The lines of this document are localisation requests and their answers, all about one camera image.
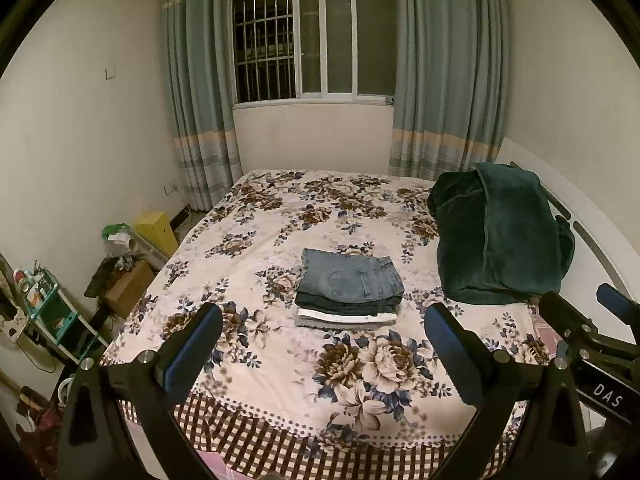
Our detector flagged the folded white pants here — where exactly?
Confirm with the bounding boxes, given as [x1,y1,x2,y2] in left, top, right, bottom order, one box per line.
[297,307,399,324]

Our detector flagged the teal storage rack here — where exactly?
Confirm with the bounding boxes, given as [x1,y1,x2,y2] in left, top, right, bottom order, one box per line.
[19,260,109,362]

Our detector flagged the folded grey pants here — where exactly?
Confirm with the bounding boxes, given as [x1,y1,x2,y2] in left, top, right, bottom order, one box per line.
[294,317,397,332]

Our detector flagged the folded blue jeans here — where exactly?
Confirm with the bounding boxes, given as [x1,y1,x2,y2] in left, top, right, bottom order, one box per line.
[299,248,405,306]

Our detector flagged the dark green velvet garment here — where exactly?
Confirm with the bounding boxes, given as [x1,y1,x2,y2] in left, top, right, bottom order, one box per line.
[426,162,576,306]

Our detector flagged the teal striped curtain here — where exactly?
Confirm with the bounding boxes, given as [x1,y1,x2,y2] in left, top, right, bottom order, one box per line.
[160,0,245,211]
[387,0,511,181]

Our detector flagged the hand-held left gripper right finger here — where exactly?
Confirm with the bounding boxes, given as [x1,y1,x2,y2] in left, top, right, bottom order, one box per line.
[422,302,594,480]

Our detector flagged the sliding window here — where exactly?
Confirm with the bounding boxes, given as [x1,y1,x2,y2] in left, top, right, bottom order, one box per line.
[227,0,400,109]

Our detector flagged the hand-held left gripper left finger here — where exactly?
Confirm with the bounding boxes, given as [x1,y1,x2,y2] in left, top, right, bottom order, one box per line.
[60,302,224,480]

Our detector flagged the pink cloth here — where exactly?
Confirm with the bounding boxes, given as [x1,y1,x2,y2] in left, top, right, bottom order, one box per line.
[195,449,242,480]

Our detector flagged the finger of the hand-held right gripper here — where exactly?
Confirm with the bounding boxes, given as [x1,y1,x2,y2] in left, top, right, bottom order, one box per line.
[539,291,616,357]
[596,282,640,323]

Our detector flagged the white headboard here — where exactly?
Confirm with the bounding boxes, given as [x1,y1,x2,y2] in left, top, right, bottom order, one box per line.
[497,136,640,311]

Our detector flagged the folded dark pants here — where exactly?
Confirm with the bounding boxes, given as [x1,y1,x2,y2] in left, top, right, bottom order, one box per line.
[294,291,404,316]

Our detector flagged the yellow box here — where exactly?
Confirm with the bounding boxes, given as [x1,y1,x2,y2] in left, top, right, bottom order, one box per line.
[132,211,180,259]

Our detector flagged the bed with floral sheet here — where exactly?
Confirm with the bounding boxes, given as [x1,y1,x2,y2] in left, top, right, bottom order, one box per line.
[97,167,568,473]

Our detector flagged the green plastic bag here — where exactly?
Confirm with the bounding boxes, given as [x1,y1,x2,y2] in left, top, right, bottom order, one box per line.
[102,223,134,244]

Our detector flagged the cardboard box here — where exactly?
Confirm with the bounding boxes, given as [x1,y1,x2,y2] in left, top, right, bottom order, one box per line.
[103,258,156,320]

